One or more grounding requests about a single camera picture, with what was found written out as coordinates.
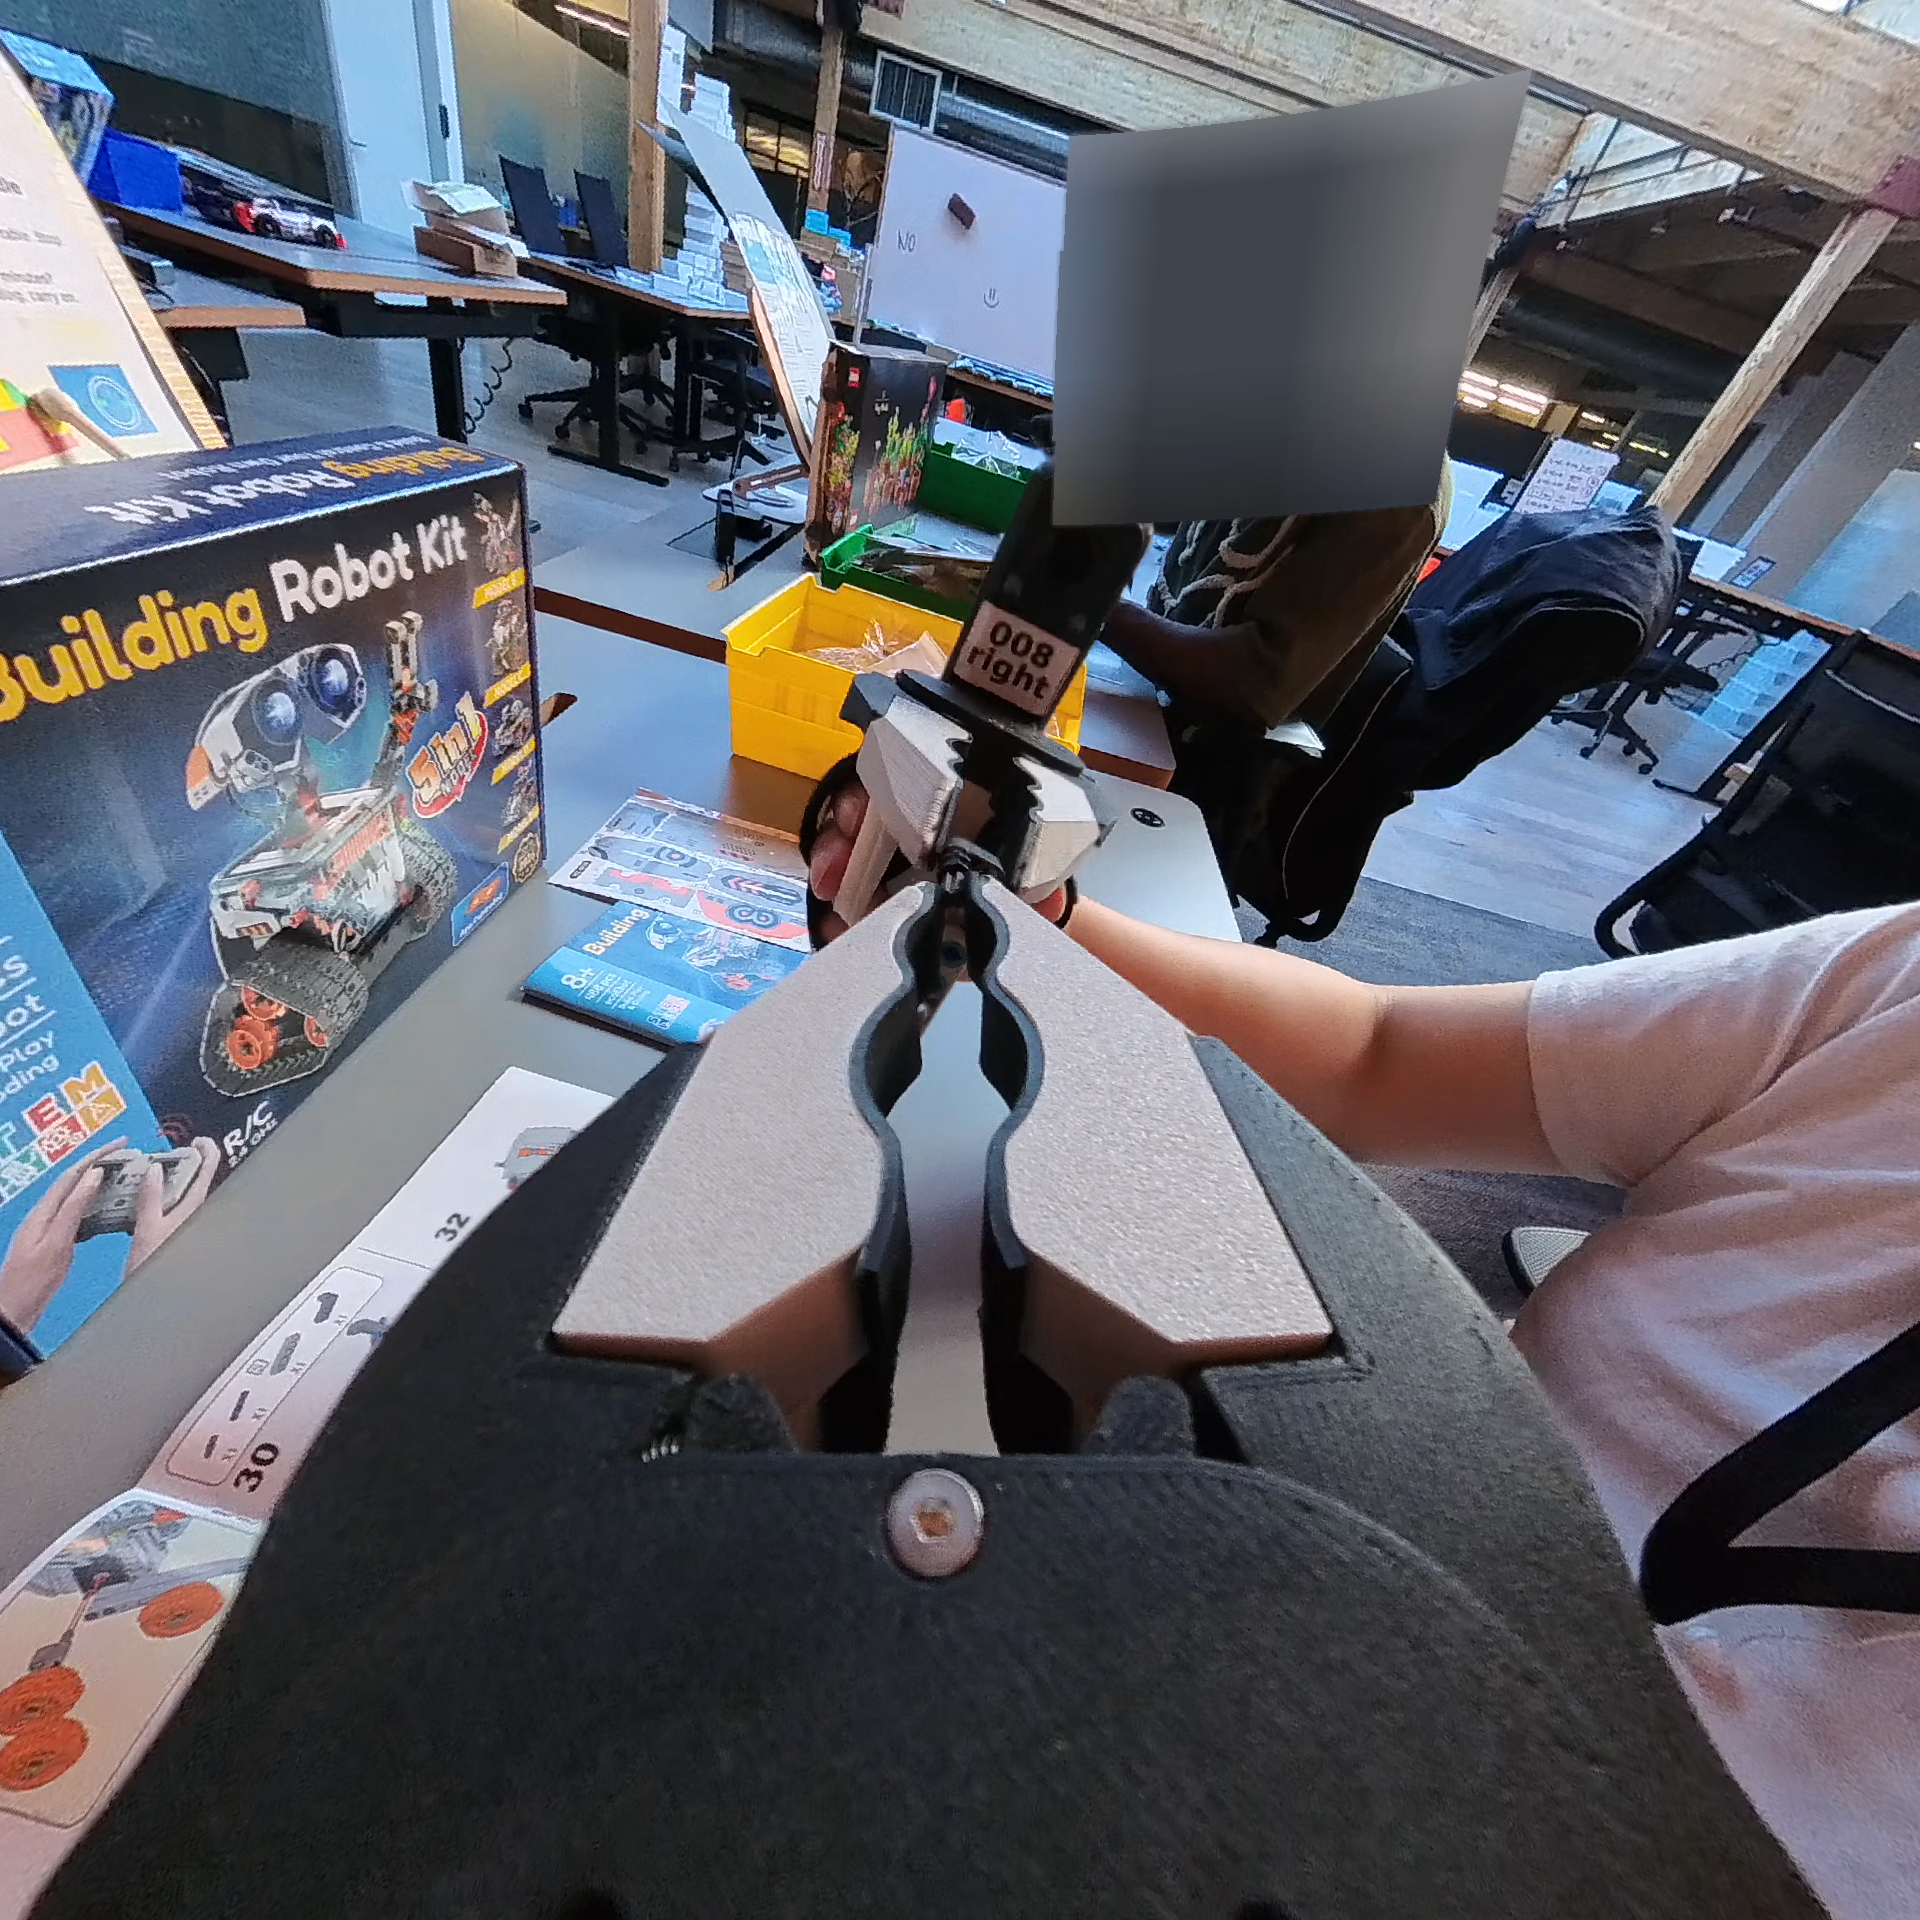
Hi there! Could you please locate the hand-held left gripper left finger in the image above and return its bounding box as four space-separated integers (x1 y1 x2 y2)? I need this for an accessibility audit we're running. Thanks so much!
548 883 952 1455

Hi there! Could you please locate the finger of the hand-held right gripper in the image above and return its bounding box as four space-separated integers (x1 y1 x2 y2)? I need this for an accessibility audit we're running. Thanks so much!
825 713 970 929
992 761 1119 905

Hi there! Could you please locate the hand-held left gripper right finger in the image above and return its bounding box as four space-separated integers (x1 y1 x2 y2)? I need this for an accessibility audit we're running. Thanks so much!
968 887 1340 1455

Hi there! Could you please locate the person's right forearm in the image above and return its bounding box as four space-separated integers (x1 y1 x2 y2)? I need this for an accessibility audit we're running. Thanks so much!
1063 887 1555 1183

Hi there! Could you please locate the grey desk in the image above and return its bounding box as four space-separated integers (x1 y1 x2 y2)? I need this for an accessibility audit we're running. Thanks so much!
0 541 1248 1594

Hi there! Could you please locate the wooden top office desk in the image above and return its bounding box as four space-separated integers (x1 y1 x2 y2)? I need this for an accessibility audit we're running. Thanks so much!
105 195 569 447

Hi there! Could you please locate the person's right hand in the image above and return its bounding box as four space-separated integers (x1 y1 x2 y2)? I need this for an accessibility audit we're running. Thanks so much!
808 784 873 905

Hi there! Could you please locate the green plastic bin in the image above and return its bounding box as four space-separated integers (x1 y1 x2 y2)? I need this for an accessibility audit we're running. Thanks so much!
816 521 985 621
912 442 1041 538

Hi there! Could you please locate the stacked yellow storage bin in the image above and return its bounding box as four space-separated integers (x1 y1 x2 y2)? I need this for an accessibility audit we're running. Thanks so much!
723 574 1092 786

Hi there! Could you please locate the flower picture box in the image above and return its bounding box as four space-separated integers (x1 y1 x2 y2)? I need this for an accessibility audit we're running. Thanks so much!
804 342 952 567

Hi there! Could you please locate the black backpack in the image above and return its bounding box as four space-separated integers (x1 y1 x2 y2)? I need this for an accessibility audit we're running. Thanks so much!
1169 705 1423 951

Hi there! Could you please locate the sticker sheet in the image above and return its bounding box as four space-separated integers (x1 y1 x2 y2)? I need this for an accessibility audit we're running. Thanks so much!
547 786 824 943

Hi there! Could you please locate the whiteboard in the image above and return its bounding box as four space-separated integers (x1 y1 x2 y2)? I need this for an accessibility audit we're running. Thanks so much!
864 121 1073 383

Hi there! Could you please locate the open instruction booklet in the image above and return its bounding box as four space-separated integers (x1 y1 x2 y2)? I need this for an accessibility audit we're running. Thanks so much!
0 1065 620 1835

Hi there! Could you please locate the leaning white panel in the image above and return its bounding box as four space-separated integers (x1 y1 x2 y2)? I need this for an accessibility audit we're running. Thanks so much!
644 113 847 471

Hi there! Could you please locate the black jacket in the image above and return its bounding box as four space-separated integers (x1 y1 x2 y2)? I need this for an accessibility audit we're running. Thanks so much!
1387 503 1688 800

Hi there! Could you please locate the person's white t-shirt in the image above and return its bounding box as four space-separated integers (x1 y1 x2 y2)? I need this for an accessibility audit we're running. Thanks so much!
1507 902 1920 1920

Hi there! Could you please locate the blue robot kit box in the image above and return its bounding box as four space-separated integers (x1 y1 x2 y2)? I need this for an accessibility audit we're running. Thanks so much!
0 427 552 1361

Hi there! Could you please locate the black office chair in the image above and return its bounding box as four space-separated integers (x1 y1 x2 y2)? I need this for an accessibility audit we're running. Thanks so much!
1592 626 1920 966

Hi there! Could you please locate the toy race car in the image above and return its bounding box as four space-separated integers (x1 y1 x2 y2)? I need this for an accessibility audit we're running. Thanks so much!
179 157 348 251

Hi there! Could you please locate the blue crate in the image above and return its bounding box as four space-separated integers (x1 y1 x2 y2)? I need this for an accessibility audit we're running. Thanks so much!
84 127 186 214

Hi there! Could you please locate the wooden post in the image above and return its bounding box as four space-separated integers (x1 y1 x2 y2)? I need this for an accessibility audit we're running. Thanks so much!
1649 195 1911 521

